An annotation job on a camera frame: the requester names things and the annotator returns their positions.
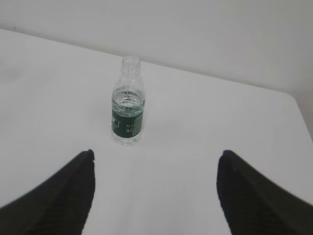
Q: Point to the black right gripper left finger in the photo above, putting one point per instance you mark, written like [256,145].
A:
[58,206]

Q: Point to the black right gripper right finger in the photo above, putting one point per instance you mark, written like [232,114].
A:
[255,205]

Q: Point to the clear green-label water bottle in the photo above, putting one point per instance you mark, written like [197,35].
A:
[128,102]

